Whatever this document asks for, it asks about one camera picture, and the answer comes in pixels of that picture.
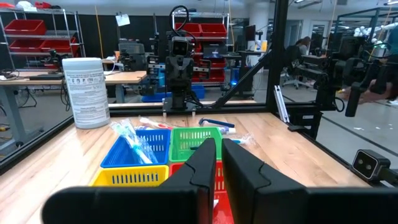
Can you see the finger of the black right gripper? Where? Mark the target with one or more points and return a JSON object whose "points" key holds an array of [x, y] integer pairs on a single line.
{"points": [[172, 74], [186, 74]]}

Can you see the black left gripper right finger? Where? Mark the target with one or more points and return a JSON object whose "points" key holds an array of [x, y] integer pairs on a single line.
{"points": [[311, 205]]}

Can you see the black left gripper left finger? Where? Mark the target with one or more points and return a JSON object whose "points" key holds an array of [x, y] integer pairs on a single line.
{"points": [[124, 205]]}

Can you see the red white toothbrush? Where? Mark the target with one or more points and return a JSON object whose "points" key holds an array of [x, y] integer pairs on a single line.
{"points": [[155, 124]]}

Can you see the small white toothpaste tube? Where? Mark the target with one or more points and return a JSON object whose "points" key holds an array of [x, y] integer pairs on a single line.
{"points": [[144, 127], [228, 130]]}

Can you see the green toothbrush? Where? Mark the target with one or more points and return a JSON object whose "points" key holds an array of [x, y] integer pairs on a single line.
{"points": [[119, 129]]}

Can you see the black robot arm on desk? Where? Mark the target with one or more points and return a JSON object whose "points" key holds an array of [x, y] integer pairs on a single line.
{"points": [[132, 56]]}

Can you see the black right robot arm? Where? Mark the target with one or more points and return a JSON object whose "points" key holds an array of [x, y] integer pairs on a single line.
{"points": [[180, 99]]}

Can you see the laptop with lit screen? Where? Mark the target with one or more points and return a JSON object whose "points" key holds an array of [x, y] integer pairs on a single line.
{"points": [[214, 51]]}

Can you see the yellow plastic basket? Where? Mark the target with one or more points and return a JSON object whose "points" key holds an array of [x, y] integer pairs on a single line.
{"points": [[130, 169]]}

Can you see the red storage bin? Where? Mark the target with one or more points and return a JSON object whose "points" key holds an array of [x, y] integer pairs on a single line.
{"points": [[25, 27], [192, 29], [26, 45], [214, 30], [59, 46]]}

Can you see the wooden top desk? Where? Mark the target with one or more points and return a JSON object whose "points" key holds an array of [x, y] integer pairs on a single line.
{"points": [[124, 76]]}

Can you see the blue disposable razor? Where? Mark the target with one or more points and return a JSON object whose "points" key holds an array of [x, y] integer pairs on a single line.
{"points": [[217, 122]]}

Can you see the blue plastic basket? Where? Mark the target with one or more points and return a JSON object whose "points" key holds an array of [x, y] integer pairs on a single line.
{"points": [[155, 146]]}

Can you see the white paper tag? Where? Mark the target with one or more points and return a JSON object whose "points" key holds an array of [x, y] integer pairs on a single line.
{"points": [[122, 19]]}

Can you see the green plastic basket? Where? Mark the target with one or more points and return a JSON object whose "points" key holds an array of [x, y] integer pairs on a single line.
{"points": [[180, 152]]}

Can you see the yellow pole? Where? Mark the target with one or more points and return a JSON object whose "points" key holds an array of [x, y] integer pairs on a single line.
{"points": [[99, 31]]}

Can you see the white wipes canister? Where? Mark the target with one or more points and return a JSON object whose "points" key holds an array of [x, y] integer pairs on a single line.
{"points": [[87, 93]]}

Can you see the red plastic basket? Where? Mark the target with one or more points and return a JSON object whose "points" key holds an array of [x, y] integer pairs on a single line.
{"points": [[222, 211]]}

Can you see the black office chair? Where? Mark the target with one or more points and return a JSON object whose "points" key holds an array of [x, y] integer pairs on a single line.
{"points": [[292, 68]]}

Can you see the person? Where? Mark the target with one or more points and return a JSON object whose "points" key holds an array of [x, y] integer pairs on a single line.
{"points": [[303, 46]]}

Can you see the person's hand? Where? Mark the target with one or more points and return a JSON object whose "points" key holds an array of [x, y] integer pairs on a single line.
{"points": [[373, 95]]}

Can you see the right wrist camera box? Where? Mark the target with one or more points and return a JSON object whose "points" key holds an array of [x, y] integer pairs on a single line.
{"points": [[180, 47]]}

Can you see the table-level camera box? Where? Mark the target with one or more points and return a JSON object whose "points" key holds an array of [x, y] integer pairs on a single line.
{"points": [[370, 165]]}

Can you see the silver aluminium bracket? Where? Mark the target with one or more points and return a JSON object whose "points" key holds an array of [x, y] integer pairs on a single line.
{"points": [[281, 104]]}

